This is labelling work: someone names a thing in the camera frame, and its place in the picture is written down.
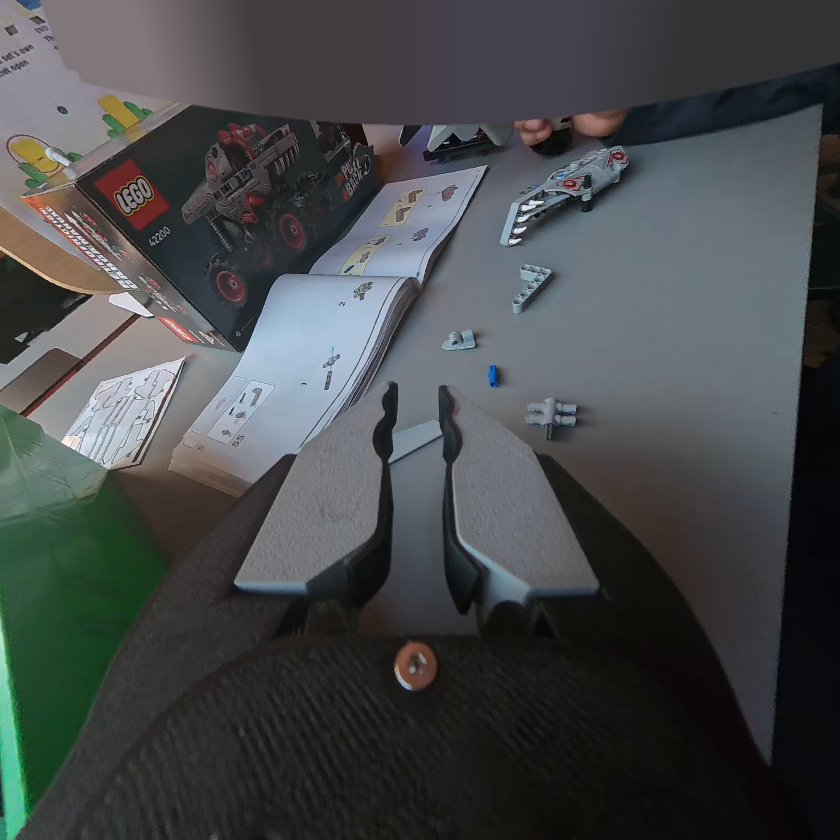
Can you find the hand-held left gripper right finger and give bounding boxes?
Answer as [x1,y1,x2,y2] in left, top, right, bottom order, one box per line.
[437,385,601,618]

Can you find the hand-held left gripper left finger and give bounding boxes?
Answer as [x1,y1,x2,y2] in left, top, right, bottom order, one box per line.
[233,382,399,608]

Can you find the grey lego panel assembly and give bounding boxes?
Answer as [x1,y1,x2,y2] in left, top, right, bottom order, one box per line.
[388,420,445,466]

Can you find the grey angled lego beam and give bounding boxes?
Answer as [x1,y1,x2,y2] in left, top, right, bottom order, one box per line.
[512,264,553,316]

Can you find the person's right forearm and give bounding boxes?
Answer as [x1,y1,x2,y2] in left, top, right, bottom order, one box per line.
[617,62,840,148]

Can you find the grey toothed lego jaw assembly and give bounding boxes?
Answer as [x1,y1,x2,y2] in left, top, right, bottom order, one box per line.
[500,146,631,249]

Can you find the grey lego cross connector assembly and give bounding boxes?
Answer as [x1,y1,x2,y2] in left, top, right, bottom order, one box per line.
[525,395,578,441]

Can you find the lego instruction booklet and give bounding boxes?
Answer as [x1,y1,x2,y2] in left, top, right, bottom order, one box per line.
[169,164,490,497]

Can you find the lego sticker sheet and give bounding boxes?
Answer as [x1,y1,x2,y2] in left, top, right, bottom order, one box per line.
[62,356,186,469]

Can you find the black lego set box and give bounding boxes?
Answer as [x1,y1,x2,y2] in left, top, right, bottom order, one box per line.
[20,105,378,353]

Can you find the person's right hand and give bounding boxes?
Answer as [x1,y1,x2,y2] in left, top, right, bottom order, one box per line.
[515,109,629,147]

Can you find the green box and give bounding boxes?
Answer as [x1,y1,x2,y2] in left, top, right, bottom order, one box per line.
[0,403,168,815]

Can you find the brown flat panel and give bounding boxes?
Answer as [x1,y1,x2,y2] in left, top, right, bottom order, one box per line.
[0,348,84,417]

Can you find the wooden round table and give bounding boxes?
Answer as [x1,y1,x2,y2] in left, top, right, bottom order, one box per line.
[0,206,132,296]

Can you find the white printed wall poster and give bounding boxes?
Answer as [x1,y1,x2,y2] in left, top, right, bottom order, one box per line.
[0,0,178,198]

